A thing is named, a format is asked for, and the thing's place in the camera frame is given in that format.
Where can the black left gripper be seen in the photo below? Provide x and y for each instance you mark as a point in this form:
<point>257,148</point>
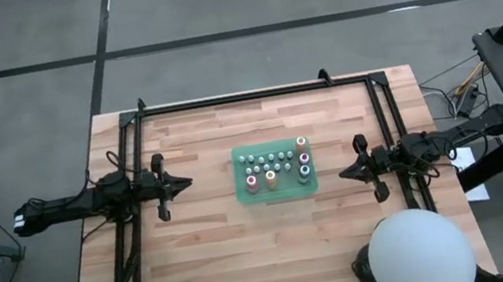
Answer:
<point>147,188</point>

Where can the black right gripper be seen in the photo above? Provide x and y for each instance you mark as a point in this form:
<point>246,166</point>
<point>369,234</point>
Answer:
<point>388,159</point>

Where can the large green food coloring bottle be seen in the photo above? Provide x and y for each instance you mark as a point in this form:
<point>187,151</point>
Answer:
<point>304,171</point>

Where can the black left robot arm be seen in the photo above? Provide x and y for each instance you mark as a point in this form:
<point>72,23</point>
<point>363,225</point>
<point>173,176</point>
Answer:
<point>55,210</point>

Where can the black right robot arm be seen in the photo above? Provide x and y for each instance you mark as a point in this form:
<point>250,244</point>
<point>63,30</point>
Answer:
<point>472,126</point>

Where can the translucent teal plastic tray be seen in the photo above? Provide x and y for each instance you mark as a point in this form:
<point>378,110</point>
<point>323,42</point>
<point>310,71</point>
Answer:
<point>284,189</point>

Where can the white paper sheet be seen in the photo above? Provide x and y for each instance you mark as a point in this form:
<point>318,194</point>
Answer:
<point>467,162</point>

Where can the white globe table lamp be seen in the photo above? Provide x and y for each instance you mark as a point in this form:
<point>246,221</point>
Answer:
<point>419,256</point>

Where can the black power adapter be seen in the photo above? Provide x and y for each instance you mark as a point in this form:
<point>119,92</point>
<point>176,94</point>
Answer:
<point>468,102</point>

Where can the black stand crossbar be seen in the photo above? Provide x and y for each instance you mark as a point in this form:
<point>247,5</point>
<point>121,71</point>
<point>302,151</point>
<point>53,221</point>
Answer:
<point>493,166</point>

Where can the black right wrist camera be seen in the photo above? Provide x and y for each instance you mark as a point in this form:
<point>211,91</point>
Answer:
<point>415,143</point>

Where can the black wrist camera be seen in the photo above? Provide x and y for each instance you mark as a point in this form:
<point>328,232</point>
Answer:
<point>114,183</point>
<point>415,143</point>

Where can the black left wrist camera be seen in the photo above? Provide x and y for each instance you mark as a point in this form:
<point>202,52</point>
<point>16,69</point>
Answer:
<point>114,183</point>

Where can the black rail clamp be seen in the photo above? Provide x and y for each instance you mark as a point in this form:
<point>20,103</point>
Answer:
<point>140,104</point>
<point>324,76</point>

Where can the black aluminium rig frame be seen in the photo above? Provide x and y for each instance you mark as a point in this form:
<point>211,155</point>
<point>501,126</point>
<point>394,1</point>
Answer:
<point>234,98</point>

